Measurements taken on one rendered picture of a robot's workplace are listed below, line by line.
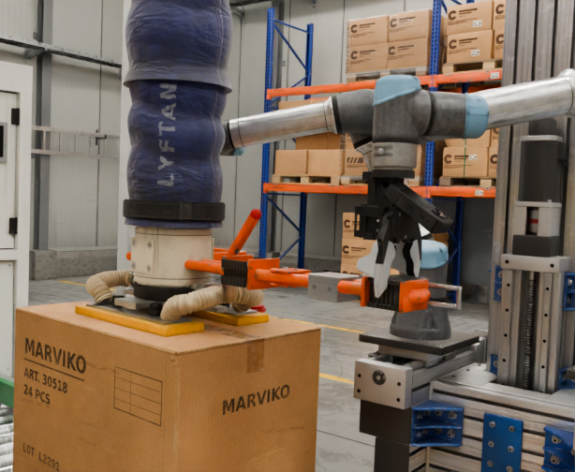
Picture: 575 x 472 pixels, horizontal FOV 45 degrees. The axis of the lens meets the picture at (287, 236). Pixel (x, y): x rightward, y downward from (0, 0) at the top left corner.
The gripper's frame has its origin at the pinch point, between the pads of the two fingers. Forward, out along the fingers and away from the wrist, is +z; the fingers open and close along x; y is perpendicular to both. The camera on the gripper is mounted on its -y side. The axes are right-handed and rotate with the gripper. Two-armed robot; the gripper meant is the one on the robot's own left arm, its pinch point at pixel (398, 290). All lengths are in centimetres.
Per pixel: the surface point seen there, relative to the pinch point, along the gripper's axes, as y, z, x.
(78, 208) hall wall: 955, 10, -498
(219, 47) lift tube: 49, -46, -2
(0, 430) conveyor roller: 164, 67, -9
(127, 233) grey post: 308, 10, -156
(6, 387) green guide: 184, 59, -20
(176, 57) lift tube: 52, -43, 8
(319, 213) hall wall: 681, 4, -783
